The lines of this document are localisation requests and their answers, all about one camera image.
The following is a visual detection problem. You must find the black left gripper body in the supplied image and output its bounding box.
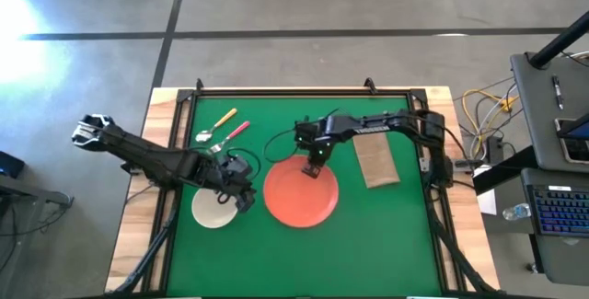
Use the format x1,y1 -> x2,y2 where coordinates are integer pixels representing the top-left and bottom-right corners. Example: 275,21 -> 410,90
200,153 -> 255,200

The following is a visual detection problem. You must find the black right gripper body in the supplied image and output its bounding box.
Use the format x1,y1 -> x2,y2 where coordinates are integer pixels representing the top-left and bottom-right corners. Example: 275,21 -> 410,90
294,121 -> 335,163

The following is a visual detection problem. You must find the cream white bowl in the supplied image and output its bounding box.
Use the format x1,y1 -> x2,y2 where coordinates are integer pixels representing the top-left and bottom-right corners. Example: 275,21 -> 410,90
191,187 -> 240,230

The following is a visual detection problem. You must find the yellow-handled metal spoon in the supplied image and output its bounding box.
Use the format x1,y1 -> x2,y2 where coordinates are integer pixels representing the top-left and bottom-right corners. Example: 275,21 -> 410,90
195,108 -> 238,144

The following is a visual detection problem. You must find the pink-handled metal fork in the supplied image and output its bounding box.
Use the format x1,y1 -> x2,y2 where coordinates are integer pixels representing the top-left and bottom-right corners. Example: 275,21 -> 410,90
209,121 -> 252,155

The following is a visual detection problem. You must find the orange round plate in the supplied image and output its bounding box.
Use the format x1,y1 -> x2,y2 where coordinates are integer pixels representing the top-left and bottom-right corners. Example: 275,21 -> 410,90
262,154 -> 341,229

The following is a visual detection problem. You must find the green table mat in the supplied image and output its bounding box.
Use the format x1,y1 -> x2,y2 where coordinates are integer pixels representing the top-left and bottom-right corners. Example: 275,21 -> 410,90
166,96 -> 443,297

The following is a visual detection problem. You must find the black support strut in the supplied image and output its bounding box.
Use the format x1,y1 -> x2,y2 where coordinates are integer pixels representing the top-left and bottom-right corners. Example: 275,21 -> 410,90
111,189 -> 183,297
424,183 -> 497,297

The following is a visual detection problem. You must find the white paper sheet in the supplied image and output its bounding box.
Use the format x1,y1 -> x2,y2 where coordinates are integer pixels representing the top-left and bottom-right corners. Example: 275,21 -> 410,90
475,188 -> 499,217

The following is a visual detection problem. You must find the black power strip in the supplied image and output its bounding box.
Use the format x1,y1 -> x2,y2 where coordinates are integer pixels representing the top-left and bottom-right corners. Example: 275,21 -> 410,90
487,134 -> 506,166

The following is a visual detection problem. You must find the clear water bottle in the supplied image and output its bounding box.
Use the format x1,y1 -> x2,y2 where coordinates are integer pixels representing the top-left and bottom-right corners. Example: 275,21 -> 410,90
502,202 -> 532,222

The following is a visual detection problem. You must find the black box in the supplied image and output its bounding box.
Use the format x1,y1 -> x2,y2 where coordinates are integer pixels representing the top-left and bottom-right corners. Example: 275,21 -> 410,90
0,150 -> 27,180

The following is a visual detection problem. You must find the grey desk with equipment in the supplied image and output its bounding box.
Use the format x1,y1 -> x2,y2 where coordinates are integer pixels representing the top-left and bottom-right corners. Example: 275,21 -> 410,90
509,52 -> 589,174

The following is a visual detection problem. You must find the backlit blue keyboard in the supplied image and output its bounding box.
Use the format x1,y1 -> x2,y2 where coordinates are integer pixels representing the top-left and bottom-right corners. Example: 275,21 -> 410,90
525,183 -> 589,238

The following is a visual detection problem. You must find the black pen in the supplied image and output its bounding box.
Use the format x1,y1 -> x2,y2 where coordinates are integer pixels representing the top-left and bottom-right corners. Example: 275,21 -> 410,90
551,74 -> 565,112

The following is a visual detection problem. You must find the tablet with dark screen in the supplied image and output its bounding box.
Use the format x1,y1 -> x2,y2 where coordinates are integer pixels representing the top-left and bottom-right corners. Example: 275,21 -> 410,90
553,112 -> 589,166

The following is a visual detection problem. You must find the grey side desk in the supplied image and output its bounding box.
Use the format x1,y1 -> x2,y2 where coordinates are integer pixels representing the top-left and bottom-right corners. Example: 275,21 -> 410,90
472,144 -> 589,287

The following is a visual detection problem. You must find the black pole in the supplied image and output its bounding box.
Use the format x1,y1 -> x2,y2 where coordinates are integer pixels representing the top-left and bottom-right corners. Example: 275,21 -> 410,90
528,10 -> 589,70

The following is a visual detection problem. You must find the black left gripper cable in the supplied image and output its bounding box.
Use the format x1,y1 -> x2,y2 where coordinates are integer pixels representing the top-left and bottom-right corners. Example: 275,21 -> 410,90
224,145 -> 263,182

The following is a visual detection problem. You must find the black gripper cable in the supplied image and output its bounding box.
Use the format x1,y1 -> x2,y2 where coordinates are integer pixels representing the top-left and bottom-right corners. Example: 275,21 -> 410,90
262,127 -> 301,165
224,145 -> 263,182

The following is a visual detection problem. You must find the black metal table frame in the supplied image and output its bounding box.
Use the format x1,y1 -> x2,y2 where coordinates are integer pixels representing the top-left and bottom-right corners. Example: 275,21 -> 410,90
140,86 -> 467,298

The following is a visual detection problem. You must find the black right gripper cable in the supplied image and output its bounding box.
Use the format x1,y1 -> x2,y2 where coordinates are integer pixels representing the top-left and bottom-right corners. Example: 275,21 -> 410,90
262,127 -> 301,165

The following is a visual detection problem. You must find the yellow cable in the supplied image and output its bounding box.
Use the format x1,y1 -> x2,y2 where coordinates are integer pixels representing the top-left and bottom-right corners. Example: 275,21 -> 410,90
460,87 -> 520,158

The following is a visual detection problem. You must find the white cable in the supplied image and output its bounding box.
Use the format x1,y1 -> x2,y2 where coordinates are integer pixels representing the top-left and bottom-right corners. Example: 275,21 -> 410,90
468,82 -> 525,146

